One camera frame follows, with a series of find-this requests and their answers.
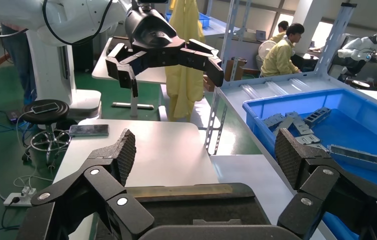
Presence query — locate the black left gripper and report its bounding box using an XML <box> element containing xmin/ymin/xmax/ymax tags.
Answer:
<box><xmin>104</xmin><ymin>7</ymin><xmax>226</xmax><ymax>99</ymax></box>

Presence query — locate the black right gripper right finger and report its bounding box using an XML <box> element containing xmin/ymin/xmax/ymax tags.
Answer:
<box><xmin>274</xmin><ymin>127</ymin><xmax>377</xmax><ymax>240</ymax></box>

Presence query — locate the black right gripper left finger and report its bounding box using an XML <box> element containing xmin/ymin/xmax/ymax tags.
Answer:
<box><xmin>16</xmin><ymin>128</ymin><xmax>156</xmax><ymax>240</ymax></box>

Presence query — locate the long grey metal bracket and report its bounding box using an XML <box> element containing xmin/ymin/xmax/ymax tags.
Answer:
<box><xmin>307</xmin><ymin>142</ymin><xmax>329</xmax><ymax>153</ymax></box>
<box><xmin>295</xmin><ymin>133</ymin><xmax>322</xmax><ymax>146</ymax></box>

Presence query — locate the black container tray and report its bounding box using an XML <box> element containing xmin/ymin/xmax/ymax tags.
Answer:
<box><xmin>94</xmin><ymin>182</ymin><xmax>273</xmax><ymax>240</ymax></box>

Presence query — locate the person in yellow coat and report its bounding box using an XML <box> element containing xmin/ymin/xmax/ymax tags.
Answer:
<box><xmin>164</xmin><ymin>0</ymin><xmax>207</xmax><ymax>123</ymax></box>

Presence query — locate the dark smartphone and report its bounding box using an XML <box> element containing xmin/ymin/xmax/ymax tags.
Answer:
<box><xmin>68</xmin><ymin>123</ymin><xmax>110</xmax><ymax>138</ymax></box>

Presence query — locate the brown wooden box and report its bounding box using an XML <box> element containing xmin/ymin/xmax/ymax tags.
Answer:
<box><xmin>203</xmin><ymin>57</ymin><xmax>248</xmax><ymax>93</ymax></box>

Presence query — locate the small blue crate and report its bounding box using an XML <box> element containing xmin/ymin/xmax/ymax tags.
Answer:
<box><xmin>165</xmin><ymin>11</ymin><xmax>212</xmax><ymax>28</ymax></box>

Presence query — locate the flat light metal strip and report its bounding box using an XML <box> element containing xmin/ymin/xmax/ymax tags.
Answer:
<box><xmin>272</xmin><ymin>117</ymin><xmax>296</xmax><ymax>137</ymax></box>

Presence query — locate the white table with T-leg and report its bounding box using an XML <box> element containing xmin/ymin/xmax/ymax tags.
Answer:
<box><xmin>91</xmin><ymin>35</ymin><xmax>170</xmax><ymax>122</ymax></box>

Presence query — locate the blue plastic bin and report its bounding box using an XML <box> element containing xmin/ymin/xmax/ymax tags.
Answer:
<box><xmin>242</xmin><ymin>87</ymin><xmax>377</xmax><ymax>240</ymax></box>

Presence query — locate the white power strip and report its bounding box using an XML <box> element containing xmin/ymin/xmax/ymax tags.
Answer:
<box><xmin>2</xmin><ymin>186</ymin><xmax>38</xmax><ymax>208</ymax></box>

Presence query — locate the black round stool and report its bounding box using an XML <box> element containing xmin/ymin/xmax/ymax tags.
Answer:
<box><xmin>21</xmin><ymin>98</ymin><xmax>72</xmax><ymax>167</ymax></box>

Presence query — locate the smartphone with light screen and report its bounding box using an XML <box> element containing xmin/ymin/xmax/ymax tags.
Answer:
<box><xmin>30</xmin><ymin>102</ymin><xmax>60</xmax><ymax>115</ymax></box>

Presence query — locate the white desk fan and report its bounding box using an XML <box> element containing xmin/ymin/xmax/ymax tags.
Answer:
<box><xmin>257</xmin><ymin>40</ymin><xmax>278</xmax><ymax>61</ymax></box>

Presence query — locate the seated person in yellow jacket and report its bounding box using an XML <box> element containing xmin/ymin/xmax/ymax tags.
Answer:
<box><xmin>260</xmin><ymin>22</ymin><xmax>306</xmax><ymax>78</ymax></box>

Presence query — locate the black power adapter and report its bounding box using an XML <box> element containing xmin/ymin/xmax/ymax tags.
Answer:
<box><xmin>5</xmin><ymin>109</ymin><xmax>24</xmax><ymax>123</ymax></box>

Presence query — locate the dark-haired person in yellow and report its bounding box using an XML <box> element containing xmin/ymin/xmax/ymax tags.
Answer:
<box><xmin>268</xmin><ymin>20</ymin><xmax>290</xmax><ymax>44</ymax></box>

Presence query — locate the person in blue jeans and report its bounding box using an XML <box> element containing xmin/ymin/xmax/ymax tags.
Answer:
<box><xmin>0</xmin><ymin>23</ymin><xmax>38</xmax><ymax>105</ymax></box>

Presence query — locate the white humanoid robot black head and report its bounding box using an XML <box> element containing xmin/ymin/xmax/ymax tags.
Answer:
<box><xmin>336</xmin><ymin>24</ymin><xmax>377</xmax><ymax>84</ymax></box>

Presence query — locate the long perforated metal bracket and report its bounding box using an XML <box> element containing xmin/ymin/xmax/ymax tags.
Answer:
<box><xmin>327</xmin><ymin>144</ymin><xmax>377</xmax><ymax>176</ymax></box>

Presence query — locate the ladder-holed grey metal bracket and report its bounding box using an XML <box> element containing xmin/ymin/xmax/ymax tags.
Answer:
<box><xmin>304</xmin><ymin>106</ymin><xmax>332</xmax><ymax>129</ymax></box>

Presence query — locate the white floor cable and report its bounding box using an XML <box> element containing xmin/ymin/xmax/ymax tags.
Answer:
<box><xmin>0</xmin><ymin>162</ymin><xmax>54</xmax><ymax>201</ymax></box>

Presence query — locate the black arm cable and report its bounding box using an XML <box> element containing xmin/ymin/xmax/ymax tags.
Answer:
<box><xmin>42</xmin><ymin>0</ymin><xmax>114</xmax><ymax>47</ymax></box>
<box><xmin>0</xmin><ymin>28</ymin><xmax>29</xmax><ymax>39</ymax></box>

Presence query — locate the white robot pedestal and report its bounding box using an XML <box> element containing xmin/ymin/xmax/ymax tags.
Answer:
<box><xmin>26</xmin><ymin>29</ymin><xmax>103</xmax><ymax>121</ymax></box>

